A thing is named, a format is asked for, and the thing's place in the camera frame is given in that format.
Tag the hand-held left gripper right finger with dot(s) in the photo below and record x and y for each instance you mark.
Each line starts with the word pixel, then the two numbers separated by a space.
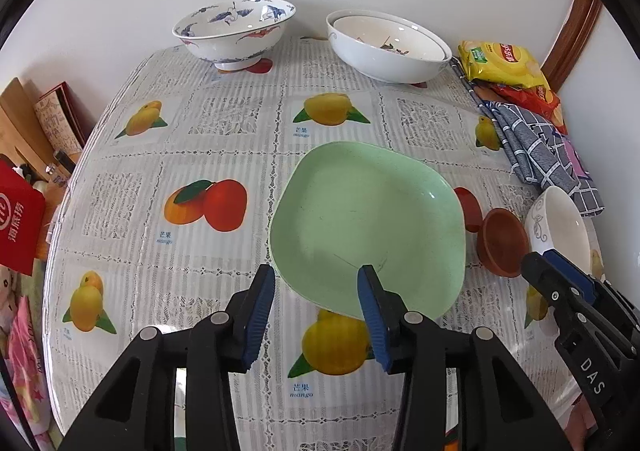
pixel 372 316

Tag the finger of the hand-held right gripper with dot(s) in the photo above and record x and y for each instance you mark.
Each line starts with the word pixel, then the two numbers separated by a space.
pixel 575 276
pixel 542 273

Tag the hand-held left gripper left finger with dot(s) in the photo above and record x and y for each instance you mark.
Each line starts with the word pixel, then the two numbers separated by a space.
pixel 260 316

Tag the plain white bowl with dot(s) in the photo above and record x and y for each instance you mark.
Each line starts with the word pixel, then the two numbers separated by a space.
pixel 560 221

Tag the green square plate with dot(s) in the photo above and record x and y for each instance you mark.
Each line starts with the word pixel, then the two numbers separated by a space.
pixel 360 211

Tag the small brown bowl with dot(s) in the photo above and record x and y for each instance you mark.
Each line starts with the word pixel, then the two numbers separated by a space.
pixel 500 243

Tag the fruit printed lace tablecloth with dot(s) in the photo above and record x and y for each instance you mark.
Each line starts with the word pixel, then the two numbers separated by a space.
pixel 220 271

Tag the pink paper slip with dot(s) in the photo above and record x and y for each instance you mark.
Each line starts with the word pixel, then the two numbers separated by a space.
pixel 575 158

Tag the grey checked cloth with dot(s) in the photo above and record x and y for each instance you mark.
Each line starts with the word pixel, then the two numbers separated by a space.
pixel 530 151

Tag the red chip bag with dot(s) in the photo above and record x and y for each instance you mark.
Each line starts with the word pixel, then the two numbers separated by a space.
pixel 542 98

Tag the yellow chip bag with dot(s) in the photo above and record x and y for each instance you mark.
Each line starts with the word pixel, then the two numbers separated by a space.
pixel 505 63

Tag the pink printed blanket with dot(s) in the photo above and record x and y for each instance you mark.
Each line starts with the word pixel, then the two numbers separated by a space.
pixel 25 356

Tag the large white bowl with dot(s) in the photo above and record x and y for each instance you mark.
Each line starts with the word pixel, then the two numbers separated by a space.
pixel 380 65

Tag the small dark item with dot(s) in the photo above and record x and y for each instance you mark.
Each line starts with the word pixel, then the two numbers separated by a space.
pixel 61 162

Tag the red box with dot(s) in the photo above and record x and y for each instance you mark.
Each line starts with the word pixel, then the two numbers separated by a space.
pixel 20 221

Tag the blue patterned white bowl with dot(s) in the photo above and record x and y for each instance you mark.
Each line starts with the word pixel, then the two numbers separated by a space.
pixel 230 43

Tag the cream bowl with red print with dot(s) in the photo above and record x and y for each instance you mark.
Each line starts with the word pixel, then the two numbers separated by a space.
pixel 370 33

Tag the patterned book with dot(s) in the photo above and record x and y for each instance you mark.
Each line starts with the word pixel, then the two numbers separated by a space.
pixel 57 116

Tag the brown wooden door frame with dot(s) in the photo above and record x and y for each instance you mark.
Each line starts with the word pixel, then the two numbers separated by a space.
pixel 575 31

